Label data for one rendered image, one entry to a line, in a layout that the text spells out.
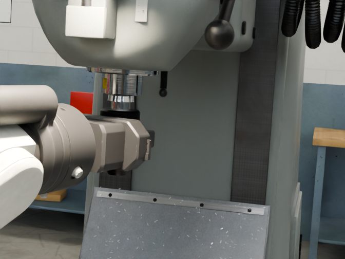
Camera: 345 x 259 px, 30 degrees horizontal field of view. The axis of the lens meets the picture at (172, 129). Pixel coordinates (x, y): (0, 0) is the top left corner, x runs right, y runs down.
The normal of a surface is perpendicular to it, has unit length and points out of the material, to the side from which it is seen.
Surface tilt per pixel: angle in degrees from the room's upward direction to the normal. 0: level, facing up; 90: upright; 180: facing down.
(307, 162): 90
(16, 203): 115
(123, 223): 65
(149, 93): 90
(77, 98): 90
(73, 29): 90
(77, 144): 79
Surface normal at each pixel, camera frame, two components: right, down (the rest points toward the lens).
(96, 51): -0.23, 0.44
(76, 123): 0.72, -0.56
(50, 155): 0.29, 0.07
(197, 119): -0.22, 0.10
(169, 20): 0.40, 0.43
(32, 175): 0.77, 0.52
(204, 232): -0.17, -0.37
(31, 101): 0.87, -0.12
